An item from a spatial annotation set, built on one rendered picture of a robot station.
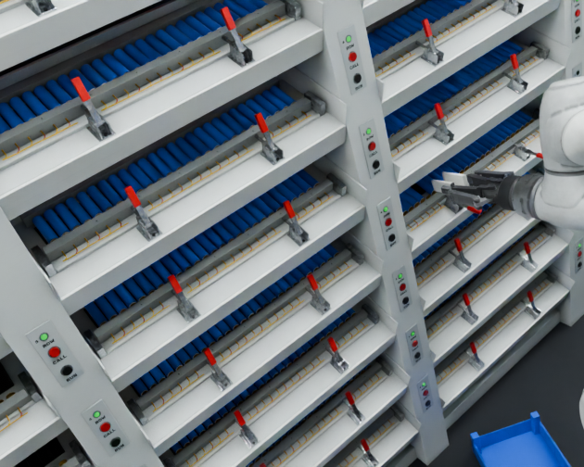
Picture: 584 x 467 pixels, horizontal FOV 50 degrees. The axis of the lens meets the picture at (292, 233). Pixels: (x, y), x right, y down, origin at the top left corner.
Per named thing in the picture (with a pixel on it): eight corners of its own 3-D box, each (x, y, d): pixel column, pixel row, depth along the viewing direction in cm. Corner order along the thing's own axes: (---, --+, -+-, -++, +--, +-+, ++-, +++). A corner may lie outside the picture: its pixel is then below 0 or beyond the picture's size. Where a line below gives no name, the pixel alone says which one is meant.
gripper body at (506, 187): (532, 169, 131) (495, 165, 139) (507, 189, 128) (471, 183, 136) (538, 199, 135) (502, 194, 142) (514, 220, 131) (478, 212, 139)
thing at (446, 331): (564, 252, 193) (579, 223, 182) (430, 371, 169) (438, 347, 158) (511, 214, 202) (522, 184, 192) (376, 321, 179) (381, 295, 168)
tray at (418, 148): (560, 81, 161) (577, 34, 150) (395, 197, 138) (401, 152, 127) (496, 45, 171) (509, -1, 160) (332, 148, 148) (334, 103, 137)
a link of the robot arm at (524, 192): (529, 190, 123) (504, 186, 128) (538, 229, 127) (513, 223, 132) (556, 168, 127) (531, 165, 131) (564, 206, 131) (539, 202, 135)
